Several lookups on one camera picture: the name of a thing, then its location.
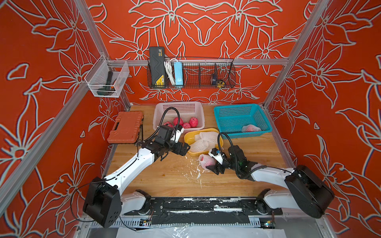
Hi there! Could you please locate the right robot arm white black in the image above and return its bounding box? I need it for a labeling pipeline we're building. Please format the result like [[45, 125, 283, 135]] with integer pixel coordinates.
[[205, 145, 335, 219]]

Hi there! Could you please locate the netted apple bottom hidden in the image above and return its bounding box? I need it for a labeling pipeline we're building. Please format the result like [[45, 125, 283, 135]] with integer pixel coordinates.
[[242, 125, 262, 133]]

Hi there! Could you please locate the foam net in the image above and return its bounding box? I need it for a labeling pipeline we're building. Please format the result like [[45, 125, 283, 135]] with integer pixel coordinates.
[[194, 131, 218, 144], [189, 139, 215, 153]]

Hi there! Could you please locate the black yellow device box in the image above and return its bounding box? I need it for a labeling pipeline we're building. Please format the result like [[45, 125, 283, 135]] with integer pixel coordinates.
[[149, 47, 166, 88]]

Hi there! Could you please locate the teal plastic basket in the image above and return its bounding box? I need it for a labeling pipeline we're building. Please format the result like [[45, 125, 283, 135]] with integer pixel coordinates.
[[214, 104, 272, 139]]

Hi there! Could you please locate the white coiled cable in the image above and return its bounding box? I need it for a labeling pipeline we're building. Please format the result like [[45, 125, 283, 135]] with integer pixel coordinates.
[[163, 58, 178, 85]]

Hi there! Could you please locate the black wire wall basket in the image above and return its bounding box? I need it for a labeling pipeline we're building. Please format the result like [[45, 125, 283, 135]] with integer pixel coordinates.
[[147, 57, 236, 89]]

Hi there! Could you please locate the orange tool case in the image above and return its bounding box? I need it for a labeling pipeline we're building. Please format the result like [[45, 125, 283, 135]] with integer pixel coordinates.
[[107, 111, 144, 144]]

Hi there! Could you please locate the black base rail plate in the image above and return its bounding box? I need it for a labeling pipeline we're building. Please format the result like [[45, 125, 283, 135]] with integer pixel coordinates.
[[122, 197, 283, 228]]

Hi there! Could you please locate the small tape measure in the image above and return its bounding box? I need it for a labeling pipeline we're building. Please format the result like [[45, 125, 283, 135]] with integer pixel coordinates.
[[216, 80, 225, 88]]

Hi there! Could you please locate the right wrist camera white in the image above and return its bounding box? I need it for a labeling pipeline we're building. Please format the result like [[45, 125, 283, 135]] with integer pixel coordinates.
[[208, 148, 224, 165]]

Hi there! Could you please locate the dark green tool in box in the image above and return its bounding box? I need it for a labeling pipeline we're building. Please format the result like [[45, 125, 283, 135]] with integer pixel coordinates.
[[96, 71, 115, 96]]

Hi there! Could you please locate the netted apple large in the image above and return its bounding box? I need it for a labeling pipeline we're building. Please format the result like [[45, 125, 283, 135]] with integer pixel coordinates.
[[198, 154, 216, 170]]

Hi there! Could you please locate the light blue power bank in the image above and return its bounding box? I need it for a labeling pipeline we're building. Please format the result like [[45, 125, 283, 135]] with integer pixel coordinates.
[[174, 61, 184, 88]]

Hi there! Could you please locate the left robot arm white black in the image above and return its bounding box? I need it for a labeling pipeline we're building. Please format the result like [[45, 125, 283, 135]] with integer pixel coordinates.
[[82, 125, 190, 228]]

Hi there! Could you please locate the pink plastic basket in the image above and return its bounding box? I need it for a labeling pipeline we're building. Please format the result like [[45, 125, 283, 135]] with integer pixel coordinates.
[[153, 102, 205, 133]]

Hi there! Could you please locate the yellow plastic tray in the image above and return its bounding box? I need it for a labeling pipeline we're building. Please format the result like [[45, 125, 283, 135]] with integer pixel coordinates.
[[184, 128, 219, 156]]

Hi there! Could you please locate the clear acrylic wall box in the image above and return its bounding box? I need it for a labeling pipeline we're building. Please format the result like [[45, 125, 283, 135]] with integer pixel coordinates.
[[85, 55, 130, 98]]

